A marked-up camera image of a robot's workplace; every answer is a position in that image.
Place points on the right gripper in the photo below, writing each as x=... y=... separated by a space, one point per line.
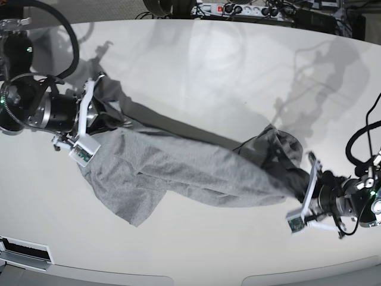
x=61 y=113

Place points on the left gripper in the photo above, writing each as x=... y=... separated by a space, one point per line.
x=338 y=195

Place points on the grey t-shirt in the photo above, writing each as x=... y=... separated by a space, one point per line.
x=137 y=165

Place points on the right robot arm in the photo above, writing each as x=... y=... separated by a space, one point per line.
x=31 y=100

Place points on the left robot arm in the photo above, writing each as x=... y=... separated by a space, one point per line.
x=368 y=172

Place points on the white power strip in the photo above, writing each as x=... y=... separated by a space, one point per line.
x=228 y=9

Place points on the black power adapter box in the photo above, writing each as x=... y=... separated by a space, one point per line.
x=317 y=22

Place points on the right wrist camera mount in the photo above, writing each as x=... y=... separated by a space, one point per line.
x=82 y=147

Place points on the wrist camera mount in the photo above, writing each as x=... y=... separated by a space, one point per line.
x=82 y=147
x=311 y=213

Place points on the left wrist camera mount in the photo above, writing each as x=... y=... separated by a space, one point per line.
x=311 y=213

